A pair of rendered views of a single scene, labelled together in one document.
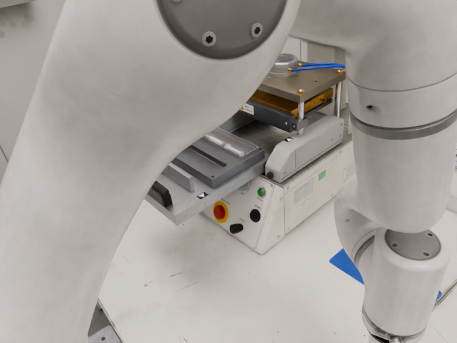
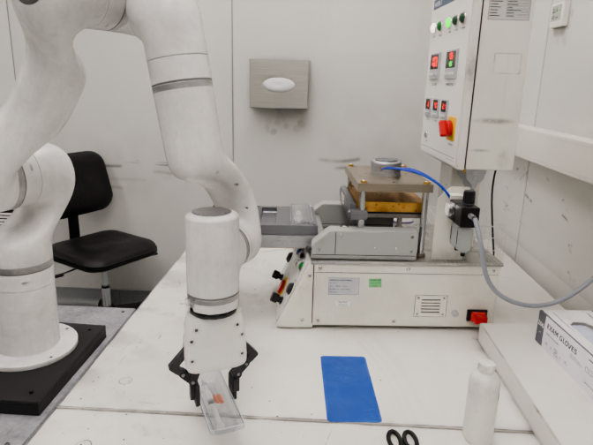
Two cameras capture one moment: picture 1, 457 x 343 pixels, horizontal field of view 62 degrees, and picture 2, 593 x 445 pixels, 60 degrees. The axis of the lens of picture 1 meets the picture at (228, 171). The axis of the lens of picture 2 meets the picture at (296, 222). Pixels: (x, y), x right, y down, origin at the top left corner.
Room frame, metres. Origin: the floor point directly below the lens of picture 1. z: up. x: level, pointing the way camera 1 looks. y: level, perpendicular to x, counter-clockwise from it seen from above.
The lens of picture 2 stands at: (-0.24, -0.77, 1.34)
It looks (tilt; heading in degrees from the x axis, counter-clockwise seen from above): 15 degrees down; 36
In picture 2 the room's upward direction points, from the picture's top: 1 degrees clockwise
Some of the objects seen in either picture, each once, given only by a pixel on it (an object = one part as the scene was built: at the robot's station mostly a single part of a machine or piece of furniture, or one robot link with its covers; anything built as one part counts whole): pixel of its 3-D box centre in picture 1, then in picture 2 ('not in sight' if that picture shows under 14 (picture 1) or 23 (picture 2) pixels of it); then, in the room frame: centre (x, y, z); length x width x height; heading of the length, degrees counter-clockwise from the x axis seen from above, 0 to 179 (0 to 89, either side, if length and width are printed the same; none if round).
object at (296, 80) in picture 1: (296, 78); (398, 185); (0.97, -0.21, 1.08); 0.31 x 0.24 x 0.13; 38
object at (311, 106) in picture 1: (284, 88); (384, 191); (0.96, -0.18, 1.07); 0.22 x 0.17 x 0.10; 38
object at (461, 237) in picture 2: not in sight; (459, 220); (0.87, -0.41, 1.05); 0.15 x 0.05 x 0.15; 38
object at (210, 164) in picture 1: (212, 152); (284, 219); (0.81, 0.03, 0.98); 0.20 x 0.17 x 0.03; 38
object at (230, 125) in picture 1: (232, 116); (349, 214); (1.04, -0.03, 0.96); 0.25 x 0.05 x 0.07; 128
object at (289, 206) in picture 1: (286, 161); (376, 275); (0.95, -0.18, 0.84); 0.53 x 0.37 x 0.17; 128
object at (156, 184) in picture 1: (148, 184); not in sight; (0.70, 0.18, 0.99); 0.15 x 0.02 x 0.04; 38
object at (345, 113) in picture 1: (291, 127); (393, 241); (0.99, -0.20, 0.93); 0.46 x 0.35 x 0.01; 128
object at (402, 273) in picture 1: (400, 273); (213, 250); (0.32, -0.21, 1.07); 0.09 x 0.08 x 0.13; 12
